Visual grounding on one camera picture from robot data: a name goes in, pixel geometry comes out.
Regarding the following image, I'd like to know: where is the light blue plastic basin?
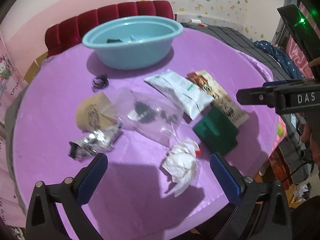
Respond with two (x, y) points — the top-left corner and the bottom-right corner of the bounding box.
(82, 16), (183, 70)

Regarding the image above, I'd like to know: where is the black rubber glove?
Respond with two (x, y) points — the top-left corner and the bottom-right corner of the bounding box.
(106, 38), (123, 43)

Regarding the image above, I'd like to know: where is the silver foil wrapper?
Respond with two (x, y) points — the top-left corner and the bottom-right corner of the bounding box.
(69, 124), (122, 161)

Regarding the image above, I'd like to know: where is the green scouring pad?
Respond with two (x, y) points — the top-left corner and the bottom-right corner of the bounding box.
(193, 106), (239, 157)

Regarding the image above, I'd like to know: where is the brown snack packet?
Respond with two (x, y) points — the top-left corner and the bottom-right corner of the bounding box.
(187, 70), (249, 128)

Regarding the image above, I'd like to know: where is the cardboard box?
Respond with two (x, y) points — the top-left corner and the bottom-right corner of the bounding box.
(24, 52), (48, 83)

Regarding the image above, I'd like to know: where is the grey plaid bedding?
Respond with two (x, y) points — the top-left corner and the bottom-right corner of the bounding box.
(182, 22), (291, 81)

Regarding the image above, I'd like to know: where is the purple quilted table cover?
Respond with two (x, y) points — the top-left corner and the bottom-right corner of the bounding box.
(12, 29), (273, 239)

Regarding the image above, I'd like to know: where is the white bottle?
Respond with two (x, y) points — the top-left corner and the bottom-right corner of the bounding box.
(189, 19), (202, 25)

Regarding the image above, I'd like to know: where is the red velvet tufted headboard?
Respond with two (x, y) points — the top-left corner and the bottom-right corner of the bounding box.
(44, 1), (175, 57)

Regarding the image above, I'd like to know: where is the yellow-green ball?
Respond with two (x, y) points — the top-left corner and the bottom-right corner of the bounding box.
(277, 124), (284, 137)

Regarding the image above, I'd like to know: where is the white snack packet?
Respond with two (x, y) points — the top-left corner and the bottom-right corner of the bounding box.
(144, 69), (214, 120)

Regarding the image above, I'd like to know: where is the clear zip bag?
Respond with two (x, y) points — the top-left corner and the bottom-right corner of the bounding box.
(110, 88), (183, 147)

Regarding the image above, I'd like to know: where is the pink Hello Kitty curtain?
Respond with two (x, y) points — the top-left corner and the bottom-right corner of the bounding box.
(1, 41), (26, 228)

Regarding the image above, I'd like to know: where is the dark blue star cloth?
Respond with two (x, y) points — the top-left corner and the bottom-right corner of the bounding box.
(253, 40), (305, 79)

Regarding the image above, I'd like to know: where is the black hair ties bundle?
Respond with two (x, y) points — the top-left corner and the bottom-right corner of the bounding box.
(91, 74), (110, 92)

